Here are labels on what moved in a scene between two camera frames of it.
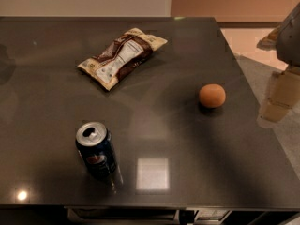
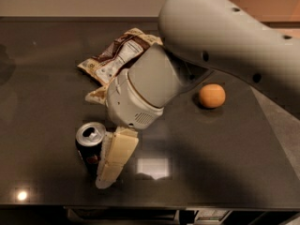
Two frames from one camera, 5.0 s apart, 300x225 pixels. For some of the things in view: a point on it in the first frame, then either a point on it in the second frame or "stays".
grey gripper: [291, 42] to [127, 101]
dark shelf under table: [180, 216] stays
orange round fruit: [212, 95] stays
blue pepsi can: [95, 143] stays
